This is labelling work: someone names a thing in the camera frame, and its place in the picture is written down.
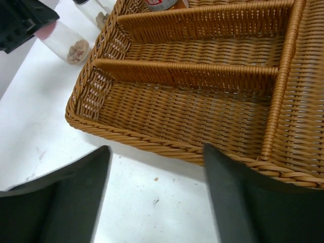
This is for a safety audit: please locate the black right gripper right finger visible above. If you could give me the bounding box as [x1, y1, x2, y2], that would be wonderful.
[204, 144, 323, 242]

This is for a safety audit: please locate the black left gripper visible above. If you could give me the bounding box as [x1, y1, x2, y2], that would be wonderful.
[1, 1, 59, 54]

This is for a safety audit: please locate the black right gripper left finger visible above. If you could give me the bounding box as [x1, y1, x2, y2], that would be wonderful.
[1, 146, 111, 242]

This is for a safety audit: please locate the pink-lid clear spice jar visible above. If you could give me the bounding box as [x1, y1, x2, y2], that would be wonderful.
[34, 20, 91, 65]

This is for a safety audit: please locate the black-capped small spice bottle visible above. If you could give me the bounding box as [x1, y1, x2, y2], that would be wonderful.
[73, 0, 109, 29]

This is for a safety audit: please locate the grey-lid red-label jar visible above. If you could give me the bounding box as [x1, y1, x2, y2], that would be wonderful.
[145, 0, 189, 12]

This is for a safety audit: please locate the brown wicker divided basket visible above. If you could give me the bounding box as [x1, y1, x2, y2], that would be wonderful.
[65, 1, 323, 189]

